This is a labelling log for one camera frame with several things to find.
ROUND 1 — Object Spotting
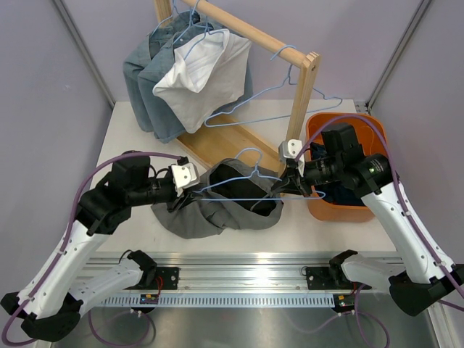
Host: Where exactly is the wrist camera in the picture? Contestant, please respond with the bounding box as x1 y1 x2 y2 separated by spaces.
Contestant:
278 139 305 176
170 162 200 197

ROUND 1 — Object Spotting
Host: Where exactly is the white shirt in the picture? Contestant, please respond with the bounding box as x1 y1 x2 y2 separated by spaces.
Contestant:
152 28 253 133

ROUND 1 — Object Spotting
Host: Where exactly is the dark blue denim skirt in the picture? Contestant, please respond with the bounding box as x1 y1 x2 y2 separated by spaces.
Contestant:
310 142 364 207

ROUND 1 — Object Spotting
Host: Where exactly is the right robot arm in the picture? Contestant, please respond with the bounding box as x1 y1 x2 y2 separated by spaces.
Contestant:
271 123 463 316

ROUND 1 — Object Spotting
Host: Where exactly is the wooden clothes rack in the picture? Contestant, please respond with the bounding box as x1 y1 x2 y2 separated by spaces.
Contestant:
175 1 321 171

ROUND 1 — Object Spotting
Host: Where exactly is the blue wire hanger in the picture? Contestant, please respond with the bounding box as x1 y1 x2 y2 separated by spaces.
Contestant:
204 43 344 127

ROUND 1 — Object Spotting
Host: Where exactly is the purple cable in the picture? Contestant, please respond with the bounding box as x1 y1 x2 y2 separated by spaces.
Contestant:
1 152 189 345
286 114 464 347

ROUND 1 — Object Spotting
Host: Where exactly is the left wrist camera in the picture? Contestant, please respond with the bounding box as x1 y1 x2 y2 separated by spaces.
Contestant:
170 162 200 197

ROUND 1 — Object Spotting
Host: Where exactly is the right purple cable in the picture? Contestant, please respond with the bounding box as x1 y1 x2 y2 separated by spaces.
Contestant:
286 114 464 347

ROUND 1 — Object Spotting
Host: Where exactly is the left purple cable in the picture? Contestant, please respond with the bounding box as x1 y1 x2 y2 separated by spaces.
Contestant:
1 152 189 345

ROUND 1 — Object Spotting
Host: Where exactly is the orange plastic basket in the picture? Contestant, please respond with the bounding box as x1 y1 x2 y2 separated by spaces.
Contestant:
304 112 386 223

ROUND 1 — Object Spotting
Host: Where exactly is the grey pleated skirt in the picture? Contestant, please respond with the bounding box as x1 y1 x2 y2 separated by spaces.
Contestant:
151 157 284 240

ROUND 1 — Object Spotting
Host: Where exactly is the light blue denim garment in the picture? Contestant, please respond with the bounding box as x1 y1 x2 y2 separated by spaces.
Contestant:
123 12 253 144

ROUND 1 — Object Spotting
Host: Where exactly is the aluminium rail base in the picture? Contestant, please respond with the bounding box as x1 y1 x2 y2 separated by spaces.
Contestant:
72 252 354 314

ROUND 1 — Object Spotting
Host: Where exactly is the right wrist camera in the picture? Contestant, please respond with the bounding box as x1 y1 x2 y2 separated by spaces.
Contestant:
278 139 305 176

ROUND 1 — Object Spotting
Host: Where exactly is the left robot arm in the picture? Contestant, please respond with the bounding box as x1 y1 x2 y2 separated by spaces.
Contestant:
1 152 199 347

